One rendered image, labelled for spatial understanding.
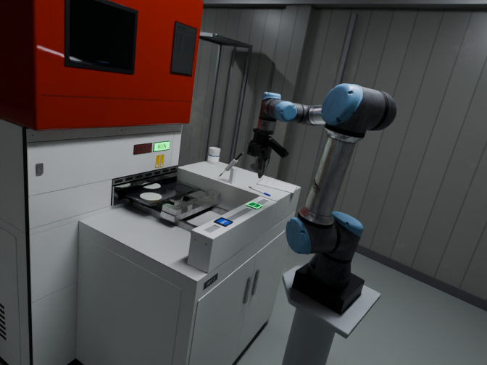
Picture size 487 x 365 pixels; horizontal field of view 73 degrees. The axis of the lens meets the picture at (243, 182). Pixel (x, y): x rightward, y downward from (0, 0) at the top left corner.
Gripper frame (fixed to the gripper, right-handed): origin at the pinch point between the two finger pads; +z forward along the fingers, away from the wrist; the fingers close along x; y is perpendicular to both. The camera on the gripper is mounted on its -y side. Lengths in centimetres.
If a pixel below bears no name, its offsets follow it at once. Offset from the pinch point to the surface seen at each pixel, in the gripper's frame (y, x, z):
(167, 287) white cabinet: 8, 46, 37
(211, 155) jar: 53, -40, 9
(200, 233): 1.4, 39.9, 14.7
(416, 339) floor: -91, -105, 111
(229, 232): -4.0, 28.8, 16.2
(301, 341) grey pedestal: -39, 25, 48
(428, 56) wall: -41, -208, -82
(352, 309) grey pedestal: -52, 23, 29
